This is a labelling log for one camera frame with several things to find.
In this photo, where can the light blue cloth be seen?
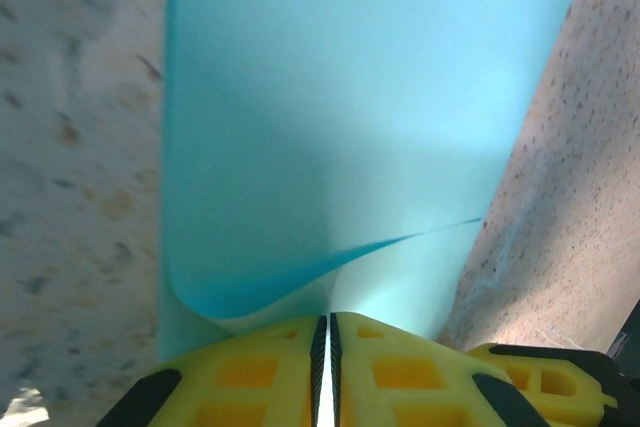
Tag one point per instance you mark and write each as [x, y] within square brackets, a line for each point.
[325, 97]

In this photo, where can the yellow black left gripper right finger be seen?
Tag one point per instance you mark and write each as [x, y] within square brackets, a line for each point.
[425, 392]

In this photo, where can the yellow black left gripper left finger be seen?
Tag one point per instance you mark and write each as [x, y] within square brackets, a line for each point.
[240, 387]

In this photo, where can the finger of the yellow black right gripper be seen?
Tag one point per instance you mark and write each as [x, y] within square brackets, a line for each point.
[555, 387]

